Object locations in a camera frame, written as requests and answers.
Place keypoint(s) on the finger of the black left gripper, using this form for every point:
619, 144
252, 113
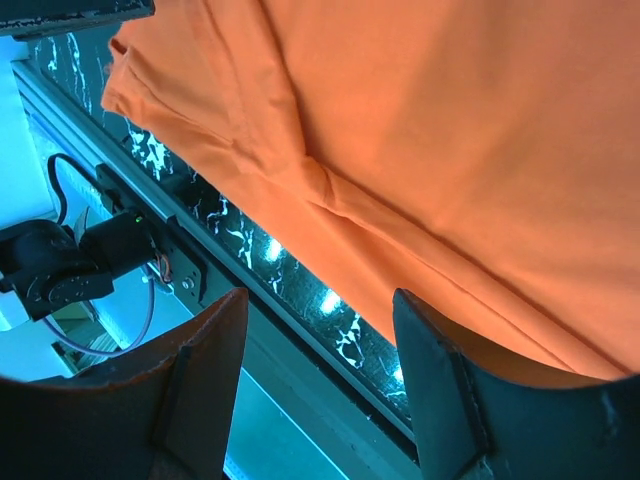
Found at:
36, 18

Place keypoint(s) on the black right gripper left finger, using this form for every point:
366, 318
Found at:
161, 411

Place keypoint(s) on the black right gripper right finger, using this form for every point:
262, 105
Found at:
481, 411

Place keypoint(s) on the orange t shirt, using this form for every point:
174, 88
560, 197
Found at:
482, 154

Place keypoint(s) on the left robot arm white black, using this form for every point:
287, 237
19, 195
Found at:
43, 262

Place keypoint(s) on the aluminium frame rail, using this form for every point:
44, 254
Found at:
319, 360

